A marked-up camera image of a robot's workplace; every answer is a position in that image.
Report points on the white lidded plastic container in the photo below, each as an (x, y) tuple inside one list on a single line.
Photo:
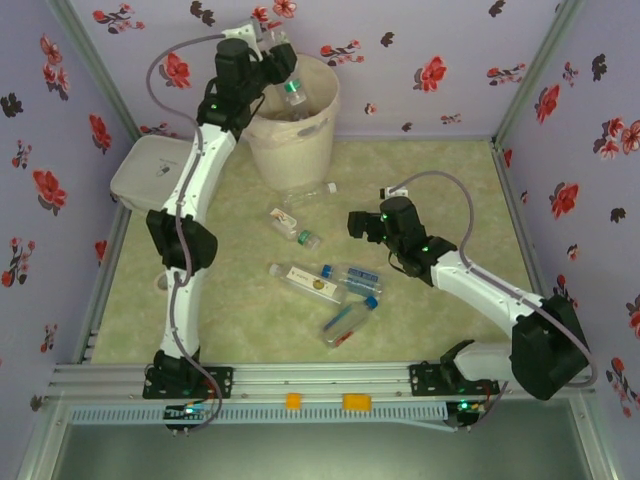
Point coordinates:
[(145, 170)]

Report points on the aluminium corner post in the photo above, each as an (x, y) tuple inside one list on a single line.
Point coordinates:
[(540, 65), (95, 65)]

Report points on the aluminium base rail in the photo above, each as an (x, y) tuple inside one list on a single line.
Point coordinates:
[(320, 382)]

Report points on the cream plastic bin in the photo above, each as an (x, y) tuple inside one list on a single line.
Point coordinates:
[(295, 160)]

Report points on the bottle with red swirl label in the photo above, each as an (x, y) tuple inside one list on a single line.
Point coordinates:
[(283, 221)]

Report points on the white fruit label bottle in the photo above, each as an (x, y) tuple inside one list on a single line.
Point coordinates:
[(312, 283)]

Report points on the aluminium frame bar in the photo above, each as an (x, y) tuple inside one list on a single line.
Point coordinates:
[(40, 440), (595, 440)]

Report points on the grey metal panel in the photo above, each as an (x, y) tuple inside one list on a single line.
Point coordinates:
[(320, 455)]

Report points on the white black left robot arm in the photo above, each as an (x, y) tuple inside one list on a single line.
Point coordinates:
[(200, 170)]

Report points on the translucent plastic bin liner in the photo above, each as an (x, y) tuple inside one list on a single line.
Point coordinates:
[(325, 85)]

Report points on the clear bottle blue strip label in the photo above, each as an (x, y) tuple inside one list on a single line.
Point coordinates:
[(347, 322)]

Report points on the small yellow block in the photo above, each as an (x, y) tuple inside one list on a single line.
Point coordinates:
[(293, 400)]

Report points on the clear bottle white cap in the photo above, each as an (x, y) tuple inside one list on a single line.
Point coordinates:
[(305, 196)]

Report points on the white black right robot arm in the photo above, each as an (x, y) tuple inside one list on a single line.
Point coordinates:
[(475, 282)]

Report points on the long blue label bottle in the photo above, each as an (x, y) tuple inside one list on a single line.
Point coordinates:
[(360, 279)]

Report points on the wide yellow block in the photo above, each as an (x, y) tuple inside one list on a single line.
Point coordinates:
[(357, 401)]

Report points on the small clear bottle green cap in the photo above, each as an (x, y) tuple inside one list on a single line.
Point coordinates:
[(309, 240)]

